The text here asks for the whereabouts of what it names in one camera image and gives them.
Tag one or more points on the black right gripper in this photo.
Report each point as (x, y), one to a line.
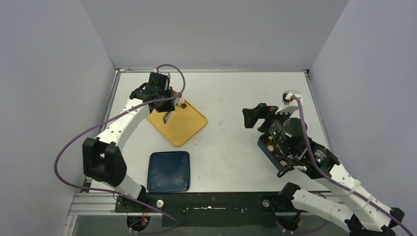
(264, 118)

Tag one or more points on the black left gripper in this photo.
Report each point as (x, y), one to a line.
(169, 107)

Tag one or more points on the metal tweezers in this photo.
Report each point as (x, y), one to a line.
(167, 116)

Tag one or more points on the blue chocolate box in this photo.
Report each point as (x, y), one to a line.
(264, 143)

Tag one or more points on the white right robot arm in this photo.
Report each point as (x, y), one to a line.
(349, 206)

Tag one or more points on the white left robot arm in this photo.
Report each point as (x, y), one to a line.
(102, 156)

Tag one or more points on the yellow tray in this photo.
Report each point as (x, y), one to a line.
(183, 124)

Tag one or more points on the blue box lid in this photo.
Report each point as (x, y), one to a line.
(169, 172)

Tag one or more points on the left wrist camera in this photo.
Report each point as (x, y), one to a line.
(166, 74)

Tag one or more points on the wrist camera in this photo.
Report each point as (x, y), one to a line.
(166, 74)
(290, 100)

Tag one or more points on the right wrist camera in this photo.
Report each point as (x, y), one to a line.
(290, 100)

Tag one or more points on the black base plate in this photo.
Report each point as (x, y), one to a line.
(211, 209)

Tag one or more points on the aluminium frame rail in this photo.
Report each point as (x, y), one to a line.
(96, 204)

